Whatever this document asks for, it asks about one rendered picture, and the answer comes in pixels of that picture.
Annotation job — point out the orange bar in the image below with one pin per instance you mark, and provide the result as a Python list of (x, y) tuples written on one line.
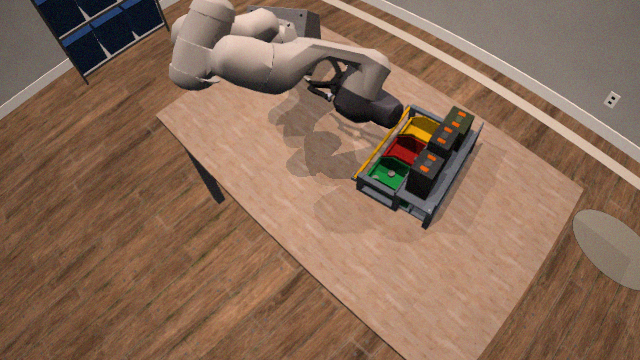
[(381, 144)]

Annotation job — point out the yellow open bin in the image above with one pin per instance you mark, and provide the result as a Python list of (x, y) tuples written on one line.
[(420, 126)]

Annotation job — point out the green open bin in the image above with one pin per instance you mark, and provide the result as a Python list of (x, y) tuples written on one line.
[(385, 164)]

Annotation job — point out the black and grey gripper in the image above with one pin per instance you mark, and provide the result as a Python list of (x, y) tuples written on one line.
[(333, 84)]

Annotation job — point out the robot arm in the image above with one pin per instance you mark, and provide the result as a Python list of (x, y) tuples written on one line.
[(274, 68)]

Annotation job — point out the red bin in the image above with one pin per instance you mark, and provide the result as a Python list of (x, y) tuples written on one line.
[(406, 147)]

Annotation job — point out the grey metal shelf rack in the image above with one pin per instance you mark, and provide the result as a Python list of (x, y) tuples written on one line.
[(422, 210)]

